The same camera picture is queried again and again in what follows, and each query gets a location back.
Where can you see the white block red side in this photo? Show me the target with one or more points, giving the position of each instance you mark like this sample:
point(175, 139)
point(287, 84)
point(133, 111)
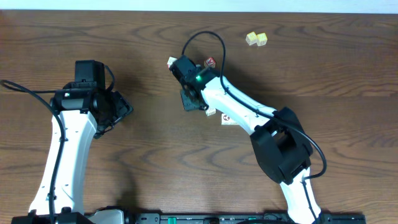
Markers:
point(170, 62)

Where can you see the soccer ball picture block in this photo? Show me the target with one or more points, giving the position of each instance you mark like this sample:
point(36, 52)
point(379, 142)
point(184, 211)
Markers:
point(226, 120)

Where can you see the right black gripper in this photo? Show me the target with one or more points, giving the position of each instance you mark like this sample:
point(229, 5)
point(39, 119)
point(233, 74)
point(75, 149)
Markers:
point(188, 104)

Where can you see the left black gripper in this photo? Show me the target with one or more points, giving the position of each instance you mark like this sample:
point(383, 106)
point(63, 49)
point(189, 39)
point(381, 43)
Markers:
point(117, 109)

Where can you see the yellow block left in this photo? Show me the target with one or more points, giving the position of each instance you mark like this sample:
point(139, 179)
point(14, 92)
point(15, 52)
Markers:
point(251, 38)

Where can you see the yellow block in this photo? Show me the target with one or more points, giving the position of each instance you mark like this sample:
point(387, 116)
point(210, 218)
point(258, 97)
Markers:
point(262, 39)
point(251, 38)

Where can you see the red letter A block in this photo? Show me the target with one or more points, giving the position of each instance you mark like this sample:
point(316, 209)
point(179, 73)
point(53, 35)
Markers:
point(210, 62)

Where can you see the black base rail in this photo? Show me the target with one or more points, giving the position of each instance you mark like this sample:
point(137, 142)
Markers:
point(156, 218)

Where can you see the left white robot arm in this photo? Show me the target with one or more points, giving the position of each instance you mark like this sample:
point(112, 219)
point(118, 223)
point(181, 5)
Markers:
point(80, 116)

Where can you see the white block grid pattern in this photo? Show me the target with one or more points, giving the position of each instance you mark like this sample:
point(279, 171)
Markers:
point(210, 111)

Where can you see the yellow block right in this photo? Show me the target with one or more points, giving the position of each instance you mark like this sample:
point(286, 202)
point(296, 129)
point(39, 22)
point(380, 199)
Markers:
point(262, 39)

